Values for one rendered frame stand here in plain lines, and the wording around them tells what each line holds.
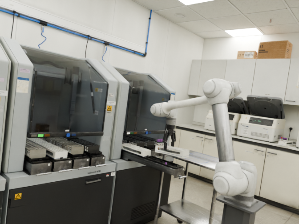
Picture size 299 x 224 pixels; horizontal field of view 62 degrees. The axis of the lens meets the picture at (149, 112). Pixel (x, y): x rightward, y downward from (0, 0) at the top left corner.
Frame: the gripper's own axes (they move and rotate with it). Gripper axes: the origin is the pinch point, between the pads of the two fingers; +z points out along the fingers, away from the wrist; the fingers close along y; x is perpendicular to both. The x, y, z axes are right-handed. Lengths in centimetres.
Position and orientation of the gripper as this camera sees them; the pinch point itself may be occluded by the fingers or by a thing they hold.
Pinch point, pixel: (168, 147)
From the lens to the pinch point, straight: 221.5
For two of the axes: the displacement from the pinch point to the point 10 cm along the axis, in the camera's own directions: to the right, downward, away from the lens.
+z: -0.8, 10.0, 0.2
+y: 6.5, 0.4, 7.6
